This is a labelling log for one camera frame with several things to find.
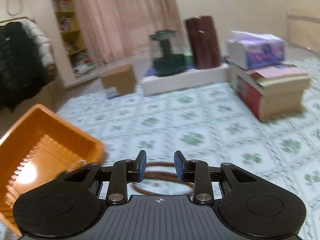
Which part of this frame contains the orange plastic tray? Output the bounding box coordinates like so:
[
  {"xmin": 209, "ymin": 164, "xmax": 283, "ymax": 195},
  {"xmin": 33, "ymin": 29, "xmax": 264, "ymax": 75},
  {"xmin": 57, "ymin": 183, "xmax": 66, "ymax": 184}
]
[{"xmin": 1, "ymin": 104, "xmax": 105, "ymax": 236}]

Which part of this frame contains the green floral tablecloth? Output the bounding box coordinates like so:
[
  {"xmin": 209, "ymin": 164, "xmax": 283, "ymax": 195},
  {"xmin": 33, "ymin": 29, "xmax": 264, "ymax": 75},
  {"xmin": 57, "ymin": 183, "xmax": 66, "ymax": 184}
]
[{"xmin": 58, "ymin": 58, "xmax": 319, "ymax": 239}]

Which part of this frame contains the thick red cover book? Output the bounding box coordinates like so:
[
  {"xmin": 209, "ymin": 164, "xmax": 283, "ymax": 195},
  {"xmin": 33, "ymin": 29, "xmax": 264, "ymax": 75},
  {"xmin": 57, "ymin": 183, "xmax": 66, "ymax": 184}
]
[{"xmin": 228, "ymin": 63, "xmax": 311, "ymax": 122}]

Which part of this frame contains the brown cardboard box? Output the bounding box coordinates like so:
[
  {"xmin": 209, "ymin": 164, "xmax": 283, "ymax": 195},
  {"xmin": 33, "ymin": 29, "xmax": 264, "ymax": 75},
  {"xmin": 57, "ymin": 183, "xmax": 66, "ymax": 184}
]
[{"xmin": 100, "ymin": 64, "xmax": 136, "ymax": 99}]

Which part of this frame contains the wooden bookshelf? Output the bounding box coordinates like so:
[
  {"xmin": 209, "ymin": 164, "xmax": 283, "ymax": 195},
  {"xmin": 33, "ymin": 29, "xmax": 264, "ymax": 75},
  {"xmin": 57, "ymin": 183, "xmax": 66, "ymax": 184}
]
[{"xmin": 52, "ymin": 0, "xmax": 94, "ymax": 77}]

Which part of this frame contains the black hanging jacket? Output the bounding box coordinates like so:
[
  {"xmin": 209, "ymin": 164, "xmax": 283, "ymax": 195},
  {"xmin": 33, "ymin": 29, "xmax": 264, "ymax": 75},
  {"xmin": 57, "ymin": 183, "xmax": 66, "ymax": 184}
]
[{"xmin": 0, "ymin": 22, "xmax": 55, "ymax": 111}]

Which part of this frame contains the white flat box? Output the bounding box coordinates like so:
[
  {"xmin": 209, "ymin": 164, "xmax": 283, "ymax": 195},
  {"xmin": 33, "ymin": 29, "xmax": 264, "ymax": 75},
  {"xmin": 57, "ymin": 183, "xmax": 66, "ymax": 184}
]
[{"xmin": 140, "ymin": 63, "xmax": 229, "ymax": 96}]

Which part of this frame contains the blue flat box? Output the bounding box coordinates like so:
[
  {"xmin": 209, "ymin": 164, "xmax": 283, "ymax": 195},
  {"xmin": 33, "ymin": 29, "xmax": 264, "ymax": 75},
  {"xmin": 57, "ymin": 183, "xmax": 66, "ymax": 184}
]
[{"xmin": 144, "ymin": 65, "xmax": 158, "ymax": 77}]

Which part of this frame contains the purple tissue pack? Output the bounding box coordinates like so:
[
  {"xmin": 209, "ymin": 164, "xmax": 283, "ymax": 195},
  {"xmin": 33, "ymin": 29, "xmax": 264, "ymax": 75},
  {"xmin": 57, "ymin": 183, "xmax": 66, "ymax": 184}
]
[{"xmin": 226, "ymin": 31, "xmax": 285, "ymax": 70}]

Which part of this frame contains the white puffer jacket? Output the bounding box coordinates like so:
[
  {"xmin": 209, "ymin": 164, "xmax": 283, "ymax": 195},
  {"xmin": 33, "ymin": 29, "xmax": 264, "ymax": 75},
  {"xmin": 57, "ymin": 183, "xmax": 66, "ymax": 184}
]
[{"xmin": 21, "ymin": 18, "xmax": 56, "ymax": 79}]

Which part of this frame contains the glass green humidifier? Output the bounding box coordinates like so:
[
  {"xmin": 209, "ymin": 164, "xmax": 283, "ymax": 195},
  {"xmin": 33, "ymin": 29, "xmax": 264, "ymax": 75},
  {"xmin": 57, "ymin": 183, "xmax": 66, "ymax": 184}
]
[{"xmin": 149, "ymin": 29, "xmax": 187, "ymax": 77}]

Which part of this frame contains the dark red cylindrical canister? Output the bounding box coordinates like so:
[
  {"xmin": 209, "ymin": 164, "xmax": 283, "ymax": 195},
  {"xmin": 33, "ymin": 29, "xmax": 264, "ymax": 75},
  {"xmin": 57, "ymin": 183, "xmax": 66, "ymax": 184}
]
[{"xmin": 185, "ymin": 16, "xmax": 221, "ymax": 69}]

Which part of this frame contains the pink curtain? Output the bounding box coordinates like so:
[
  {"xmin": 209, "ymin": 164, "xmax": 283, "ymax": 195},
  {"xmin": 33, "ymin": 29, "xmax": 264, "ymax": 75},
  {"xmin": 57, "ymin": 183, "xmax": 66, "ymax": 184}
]
[{"xmin": 72, "ymin": 0, "xmax": 186, "ymax": 63}]

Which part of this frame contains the gold clothes rack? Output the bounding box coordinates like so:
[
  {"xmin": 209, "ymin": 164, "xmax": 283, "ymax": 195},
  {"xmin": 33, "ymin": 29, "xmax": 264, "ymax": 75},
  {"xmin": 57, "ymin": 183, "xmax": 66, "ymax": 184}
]
[{"xmin": 0, "ymin": 16, "xmax": 29, "ymax": 26}]

